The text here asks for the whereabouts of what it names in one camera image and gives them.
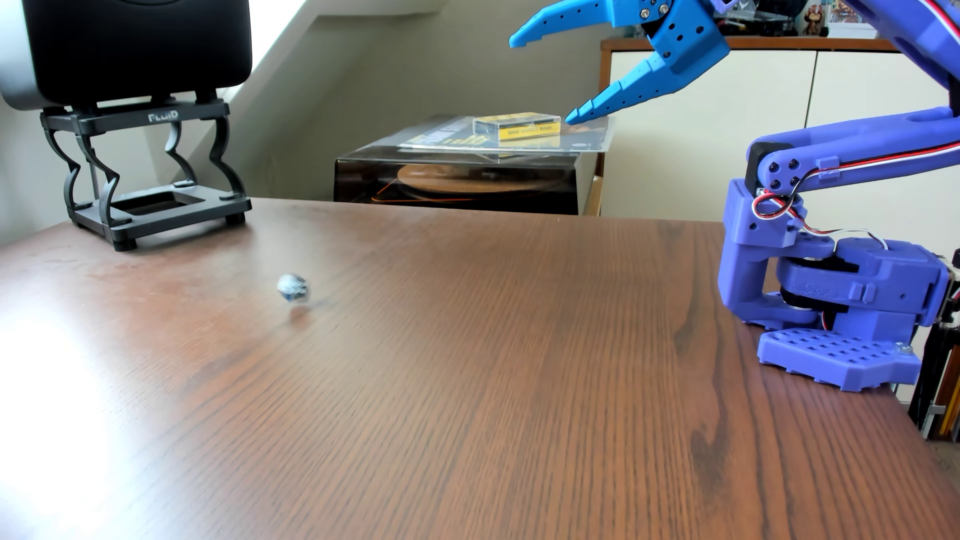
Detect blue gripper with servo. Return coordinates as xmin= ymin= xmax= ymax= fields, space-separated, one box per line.
xmin=507 ymin=0 xmax=732 ymax=126

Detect blue dice with white dots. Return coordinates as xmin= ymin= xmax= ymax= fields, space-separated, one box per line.
xmin=276 ymin=272 xmax=311 ymax=304

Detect yellow cassette in clear case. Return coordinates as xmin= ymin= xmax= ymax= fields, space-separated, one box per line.
xmin=472 ymin=111 xmax=563 ymax=143

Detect dark spaceship model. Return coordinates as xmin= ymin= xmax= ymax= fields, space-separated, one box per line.
xmin=716 ymin=0 xmax=807 ymax=38

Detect turntable with clear dust cover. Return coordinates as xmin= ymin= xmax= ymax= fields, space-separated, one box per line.
xmin=333 ymin=114 xmax=616 ymax=216

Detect upright dark and orange books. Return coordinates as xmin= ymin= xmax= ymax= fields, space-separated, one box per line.
xmin=909 ymin=251 xmax=960 ymax=442

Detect black speaker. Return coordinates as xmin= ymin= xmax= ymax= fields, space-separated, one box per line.
xmin=0 ymin=0 xmax=254 ymax=112

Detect black speaker stand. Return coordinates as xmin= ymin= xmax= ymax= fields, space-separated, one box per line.
xmin=39 ymin=90 xmax=253 ymax=252

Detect record sleeve in plastic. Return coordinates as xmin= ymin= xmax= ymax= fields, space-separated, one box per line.
xmin=397 ymin=115 xmax=613 ymax=156

